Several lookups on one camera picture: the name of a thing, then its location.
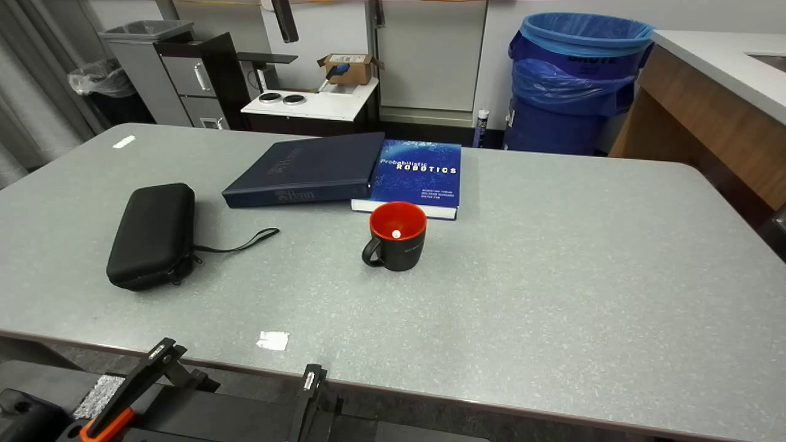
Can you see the black mug red interior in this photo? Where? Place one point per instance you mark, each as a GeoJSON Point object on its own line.
{"type": "Point", "coordinates": [399, 251]}

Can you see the blue hardcover book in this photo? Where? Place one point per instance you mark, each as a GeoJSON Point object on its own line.
{"type": "Point", "coordinates": [418, 173]}

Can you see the dark navy binder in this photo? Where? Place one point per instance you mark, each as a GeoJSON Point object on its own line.
{"type": "Point", "coordinates": [302, 173]}

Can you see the small white side table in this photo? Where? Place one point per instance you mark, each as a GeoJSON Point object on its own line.
{"type": "Point", "coordinates": [316, 104]}

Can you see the open cardboard box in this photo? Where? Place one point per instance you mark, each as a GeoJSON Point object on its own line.
{"type": "Point", "coordinates": [346, 71]}

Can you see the white panel board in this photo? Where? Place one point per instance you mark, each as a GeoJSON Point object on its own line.
{"type": "Point", "coordinates": [430, 58]}

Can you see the white tape patch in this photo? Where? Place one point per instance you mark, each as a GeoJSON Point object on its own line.
{"type": "Point", "coordinates": [274, 340]}

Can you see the blue trash bin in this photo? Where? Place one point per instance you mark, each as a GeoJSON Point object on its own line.
{"type": "Point", "coordinates": [566, 90]}

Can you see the grey filing cabinet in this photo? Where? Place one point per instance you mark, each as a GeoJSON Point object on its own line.
{"type": "Point", "coordinates": [185, 81]}

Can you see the small white tape strip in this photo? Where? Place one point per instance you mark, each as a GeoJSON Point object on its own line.
{"type": "Point", "coordinates": [124, 140]}

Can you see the waste bin with clear bag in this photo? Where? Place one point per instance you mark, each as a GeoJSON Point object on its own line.
{"type": "Point", "coordinates": [98, 81]}

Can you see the wooden counter white top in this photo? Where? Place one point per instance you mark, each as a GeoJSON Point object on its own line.
{"type": "Point", "coordinates": [704, 107]}

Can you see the black equipment base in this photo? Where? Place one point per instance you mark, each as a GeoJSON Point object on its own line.
{"type": "Point", "coordinates": [32, 400]}

